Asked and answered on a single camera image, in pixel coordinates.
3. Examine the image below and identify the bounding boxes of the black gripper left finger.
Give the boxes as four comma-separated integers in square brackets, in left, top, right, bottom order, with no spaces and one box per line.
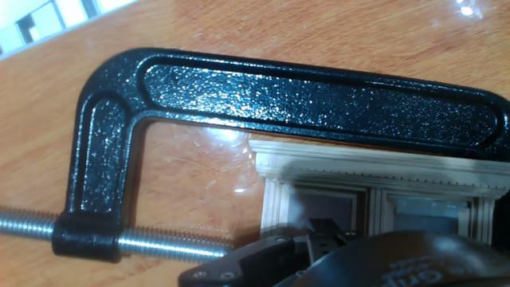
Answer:
[178,218,326,287]

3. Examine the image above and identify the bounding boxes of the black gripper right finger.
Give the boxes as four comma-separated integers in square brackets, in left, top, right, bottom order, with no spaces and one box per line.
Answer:
[323,218,363,258]

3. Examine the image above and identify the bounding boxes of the miniature wooden sliding window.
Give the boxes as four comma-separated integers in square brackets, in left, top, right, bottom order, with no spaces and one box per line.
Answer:
[249,139,510,246]

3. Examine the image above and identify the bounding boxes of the black C-clamp with steel screw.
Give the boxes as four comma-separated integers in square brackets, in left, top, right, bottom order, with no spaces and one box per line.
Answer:
[0,46,510,264]

